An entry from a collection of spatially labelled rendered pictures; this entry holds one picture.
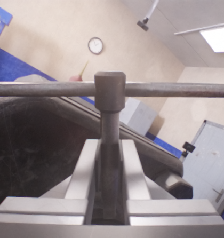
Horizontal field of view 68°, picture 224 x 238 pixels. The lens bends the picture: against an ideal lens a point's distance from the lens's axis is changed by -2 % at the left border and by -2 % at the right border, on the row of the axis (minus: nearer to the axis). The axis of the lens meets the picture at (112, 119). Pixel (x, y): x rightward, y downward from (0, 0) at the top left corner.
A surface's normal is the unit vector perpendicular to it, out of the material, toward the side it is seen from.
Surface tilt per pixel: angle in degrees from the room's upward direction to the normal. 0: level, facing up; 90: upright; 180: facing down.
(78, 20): 90
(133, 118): 90
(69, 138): 90
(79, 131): 90
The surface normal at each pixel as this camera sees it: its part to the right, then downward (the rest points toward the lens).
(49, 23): 0.41, 0.28
